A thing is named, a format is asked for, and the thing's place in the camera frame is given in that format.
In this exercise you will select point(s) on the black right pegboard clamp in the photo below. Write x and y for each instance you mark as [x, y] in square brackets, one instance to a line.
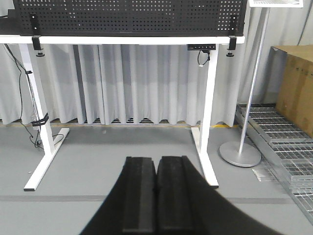
[231, 34]

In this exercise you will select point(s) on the black desk control box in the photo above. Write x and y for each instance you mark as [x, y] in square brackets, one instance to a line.
[203, 47]

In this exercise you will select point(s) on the brown cardboard box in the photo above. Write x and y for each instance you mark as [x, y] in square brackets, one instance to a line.
[295, 98]

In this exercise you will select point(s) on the black perforated pegboard panel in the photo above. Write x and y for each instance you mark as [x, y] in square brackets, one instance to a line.
[132, 18]

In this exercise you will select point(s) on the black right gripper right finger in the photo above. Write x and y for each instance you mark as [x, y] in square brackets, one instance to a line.
[188, 205]

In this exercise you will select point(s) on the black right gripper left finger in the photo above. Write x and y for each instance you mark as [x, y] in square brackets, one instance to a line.
[130, 207]

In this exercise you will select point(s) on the grey floor stand pole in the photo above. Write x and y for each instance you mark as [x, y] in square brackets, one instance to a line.
[240, 153]

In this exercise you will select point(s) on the black pegboard clamp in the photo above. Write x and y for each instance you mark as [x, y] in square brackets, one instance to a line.
[36, 33]
[231, 34]

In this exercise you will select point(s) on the black left pegboard clamp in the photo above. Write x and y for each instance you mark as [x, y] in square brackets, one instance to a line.
[36, 33]

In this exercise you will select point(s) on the white standing desk frame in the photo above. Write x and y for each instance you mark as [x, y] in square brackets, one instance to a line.
[51, 147]

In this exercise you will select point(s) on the metal floor grating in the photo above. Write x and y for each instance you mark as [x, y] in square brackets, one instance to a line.
[288, 150]

